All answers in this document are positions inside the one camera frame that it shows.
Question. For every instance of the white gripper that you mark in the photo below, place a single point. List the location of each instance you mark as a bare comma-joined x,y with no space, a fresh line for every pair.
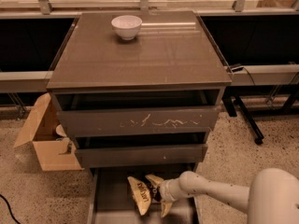
168,190

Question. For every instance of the brown chip bag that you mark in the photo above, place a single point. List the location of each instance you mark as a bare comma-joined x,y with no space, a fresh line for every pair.
143,194

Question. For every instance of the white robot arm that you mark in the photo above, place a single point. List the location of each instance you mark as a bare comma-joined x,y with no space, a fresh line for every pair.
271,198

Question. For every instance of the grey bottom drawer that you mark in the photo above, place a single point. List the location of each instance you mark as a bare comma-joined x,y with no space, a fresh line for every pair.
112,201

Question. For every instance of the grey drawer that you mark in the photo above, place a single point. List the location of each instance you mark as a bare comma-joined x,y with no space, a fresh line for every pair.
137,113
136,150
112,201

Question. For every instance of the grey middle drawer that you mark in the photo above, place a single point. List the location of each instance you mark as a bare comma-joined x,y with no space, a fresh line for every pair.
136,150

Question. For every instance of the grey top drawer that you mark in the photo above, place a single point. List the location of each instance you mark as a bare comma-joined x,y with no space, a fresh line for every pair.
137,113

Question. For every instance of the grey drawer cabinet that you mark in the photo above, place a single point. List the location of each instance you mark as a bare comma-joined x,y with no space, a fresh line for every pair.
172,52

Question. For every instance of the open cardboard box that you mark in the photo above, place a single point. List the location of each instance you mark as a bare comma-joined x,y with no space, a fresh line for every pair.
54,153

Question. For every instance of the white cup in box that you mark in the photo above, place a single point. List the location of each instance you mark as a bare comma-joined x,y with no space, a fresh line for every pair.
60,130

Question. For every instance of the black wheeled stand leg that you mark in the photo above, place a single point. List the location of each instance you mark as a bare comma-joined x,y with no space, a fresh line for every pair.
231,100

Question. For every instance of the white ceramic bowl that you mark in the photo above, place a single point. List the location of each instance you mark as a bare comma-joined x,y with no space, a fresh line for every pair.
126,26

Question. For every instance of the black plug with cable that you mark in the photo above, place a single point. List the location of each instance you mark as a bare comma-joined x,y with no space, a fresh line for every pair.
241,75

